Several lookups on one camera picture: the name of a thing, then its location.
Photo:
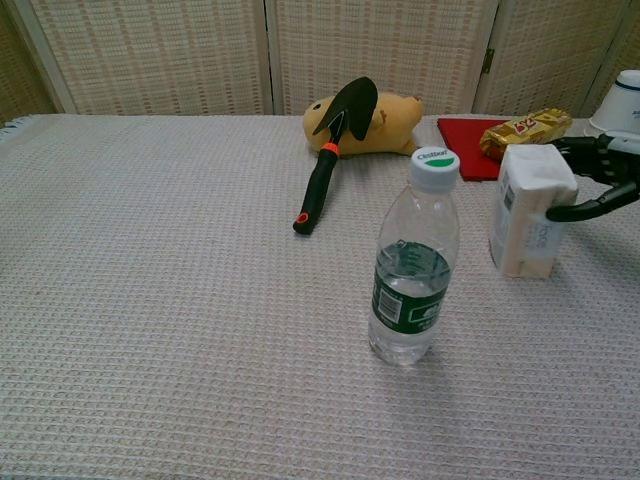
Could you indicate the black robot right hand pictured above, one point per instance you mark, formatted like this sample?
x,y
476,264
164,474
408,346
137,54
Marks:
x,y
597,160

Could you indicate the white tissue pack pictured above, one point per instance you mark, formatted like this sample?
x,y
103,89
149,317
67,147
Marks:
x,y
525,210

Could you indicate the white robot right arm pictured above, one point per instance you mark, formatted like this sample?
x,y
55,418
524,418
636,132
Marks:
x,y
627,142

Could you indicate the white paper cup stack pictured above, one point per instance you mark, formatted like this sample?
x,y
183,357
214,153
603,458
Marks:
x,y
622,105

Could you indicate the gold snack packet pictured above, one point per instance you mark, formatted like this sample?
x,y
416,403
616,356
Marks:
x,y
525,130

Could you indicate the brass screen hinge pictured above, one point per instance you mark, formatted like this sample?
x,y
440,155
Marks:
x,y
488,61

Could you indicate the yellow plush toy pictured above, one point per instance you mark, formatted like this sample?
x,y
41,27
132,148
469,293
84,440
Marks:
x,y
392,125

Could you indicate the clear plastic water bottle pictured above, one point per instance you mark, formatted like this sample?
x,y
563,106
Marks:
x,y
412,280

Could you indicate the black garden trowel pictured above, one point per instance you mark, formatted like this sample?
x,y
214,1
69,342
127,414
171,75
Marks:
x,y
320,185

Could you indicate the woven folding screen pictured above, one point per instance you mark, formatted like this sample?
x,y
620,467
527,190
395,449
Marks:
x,y
160,55

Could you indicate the woven beige tablecloth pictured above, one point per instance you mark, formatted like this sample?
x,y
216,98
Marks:
x,y
175,325

